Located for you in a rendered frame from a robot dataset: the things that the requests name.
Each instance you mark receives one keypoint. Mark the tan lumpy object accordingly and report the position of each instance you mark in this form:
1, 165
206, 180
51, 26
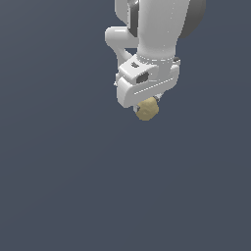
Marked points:
147, 109

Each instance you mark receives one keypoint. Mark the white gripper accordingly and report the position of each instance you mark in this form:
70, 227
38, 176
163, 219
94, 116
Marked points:
137, 85

